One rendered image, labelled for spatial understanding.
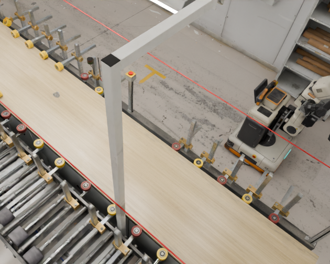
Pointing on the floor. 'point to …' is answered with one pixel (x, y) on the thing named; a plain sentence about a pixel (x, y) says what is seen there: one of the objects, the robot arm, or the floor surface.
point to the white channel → (113, 109)
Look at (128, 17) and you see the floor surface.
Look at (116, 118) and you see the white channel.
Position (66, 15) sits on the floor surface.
